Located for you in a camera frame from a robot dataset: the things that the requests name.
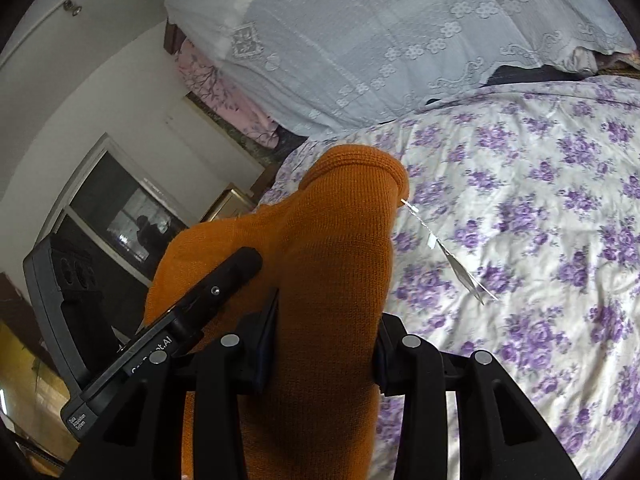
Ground orange knit rabbit cardigan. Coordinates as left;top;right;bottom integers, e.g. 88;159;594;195
144;144;409;479

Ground white paper clothing tag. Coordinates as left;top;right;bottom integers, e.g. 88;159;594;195
401;200;498;304

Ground dark clothes under lace cover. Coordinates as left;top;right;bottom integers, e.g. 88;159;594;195
482;49;640;89

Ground wooden bedside cabinet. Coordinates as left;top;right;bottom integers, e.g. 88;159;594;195
201;162;282;222

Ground purple floral bed sheet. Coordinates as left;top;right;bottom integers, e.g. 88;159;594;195
257;74;640;480

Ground pink floral blanket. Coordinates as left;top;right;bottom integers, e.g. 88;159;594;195
175;39;280;148

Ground white lace cover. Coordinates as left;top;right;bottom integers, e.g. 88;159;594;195
165;0;636;138

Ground dark aluminium frame window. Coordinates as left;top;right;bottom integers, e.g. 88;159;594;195
36;133;194;287

